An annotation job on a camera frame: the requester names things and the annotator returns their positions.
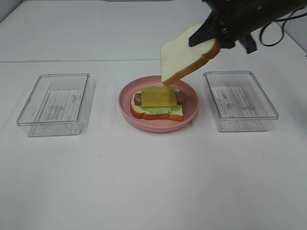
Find pink plate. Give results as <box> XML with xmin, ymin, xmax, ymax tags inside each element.
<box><xmin>118</xmin><ymin>75</ymin><xmax>199</xmax><ymax>133</ymax></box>

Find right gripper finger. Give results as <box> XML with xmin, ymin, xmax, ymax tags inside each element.
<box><xmin>189</xmin><ymin>11</ymin><xmax>222</xmax><ymax>47</ymax></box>

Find clear plastic tray left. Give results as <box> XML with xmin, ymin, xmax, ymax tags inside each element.
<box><xmin>16</xmin><ymin>73</ymin><xmax>95</xmax><ymax>137</ymax></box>

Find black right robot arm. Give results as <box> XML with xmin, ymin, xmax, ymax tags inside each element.
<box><xmin>189</xmin><ymin>0</ymin><xmax>307</xmax><ymax>54</ymax></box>

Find green toy lettuce leaf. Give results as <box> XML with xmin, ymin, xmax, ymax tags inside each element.
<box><xmin>140</xmin><ymin>86</ymin><xmax>181</xmax><ymax>114</ymax></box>

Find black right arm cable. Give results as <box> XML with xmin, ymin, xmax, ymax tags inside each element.
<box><xmin>258</xmin><ymin>6</ymin><xmax>307</xmax><ymax>47</ymax></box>

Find long toy bacon strip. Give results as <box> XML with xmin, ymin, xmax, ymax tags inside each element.
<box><xmin>134</xmin><ymin>92</ymin><xmax>186</xmax><ymax>105</ymax></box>

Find clear plastic tray right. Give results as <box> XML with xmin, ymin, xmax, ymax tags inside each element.
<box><xmin>203</xmin><ymin>71</ymin><xmax>279</xmax><ymax>132</ymax></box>

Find yellow toy cheese slice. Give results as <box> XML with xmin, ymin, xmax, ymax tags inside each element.
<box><xmin>141</xmin><ymin>87</ymin><xmax>177</xmax><ymax>107</ymax></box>

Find clear plastic tray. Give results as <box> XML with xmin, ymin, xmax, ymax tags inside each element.
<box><xmin>203</xmin><ymin>71</ymin><xmax>279</xmax><ymax>132</ymax></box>
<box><xmin>16</xmin><ymin>73</ymin><xmax>95</xmax><ymax>137</ymax></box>

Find toy bread slice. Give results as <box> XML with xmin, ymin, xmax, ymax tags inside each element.
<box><xmin>160</xmin><ymin>21</ymin><xmax>221</xmax><ymax>86</ymax></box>
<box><xmin>130</xmin><ymin>91</ymin><xmax>184</xmax><ymax>121</ymax></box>

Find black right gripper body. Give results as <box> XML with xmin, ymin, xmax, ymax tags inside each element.
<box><xmin>205</xmin><ymin>0</ymin><xmax>263</xmax><ymax>54</ymax></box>

